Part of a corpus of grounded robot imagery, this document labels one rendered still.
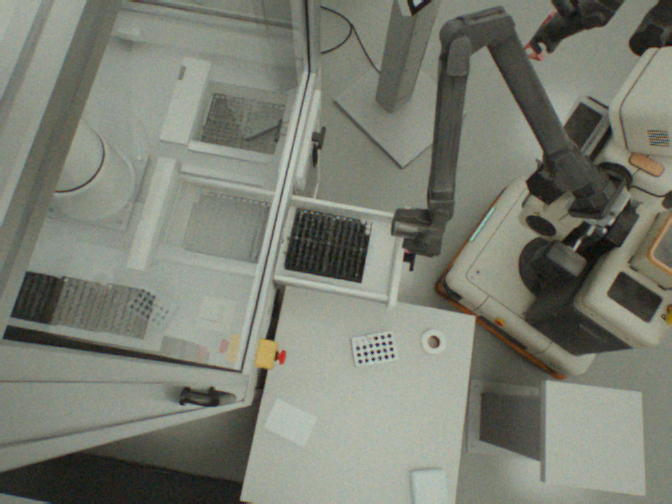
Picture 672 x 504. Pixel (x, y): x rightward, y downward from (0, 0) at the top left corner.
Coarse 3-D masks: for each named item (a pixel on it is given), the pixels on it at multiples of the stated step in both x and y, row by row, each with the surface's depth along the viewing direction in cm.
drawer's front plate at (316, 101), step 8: (320, 96) 151; (312, 104) 148; (320, 104) 155; (312, 112) 147; (320, 112) 159; (312, 120) 147; (312, 128) 147; (304, 144) 145; (312, 144) 155; (304, 152) 144; (304, 160) 143; (304, 168) 145; (296, 176) 142; (304, 184) 152
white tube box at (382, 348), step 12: (360, 336) 144; (372, 336) 144; (384, 336) 144; (360, 348) 143; (372, 348) 143; (384, 348) 145; (396, 348) 143; (360, 360) 145; (372, 360) 145; (384, 360) 142; (396, 360) 142
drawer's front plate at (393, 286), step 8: (408, 208) 140; (400, 240) 138; (400, 248) 137; (400, 256) 137; (400, 264) 136; (392, 272) 141; (400, 272) 136; (392, 280) 137; (392, 288) 134; (392, 296) 134; (392, 304) 133
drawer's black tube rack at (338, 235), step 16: (304, 224) 141; (320, 224) 144; (336, 224) 142; (352, 224) 142; (304, 240) 140; (320, 240) 140; (336, 240) 140; (352, 240) 144; (288, 256) 139; (304, 256) 139; (320, 256) 139; (336, 256) 139; (352, 256) 139; (304, 272) 141; (320, 272) 138; (336, 272) 138; (352, 272) 142
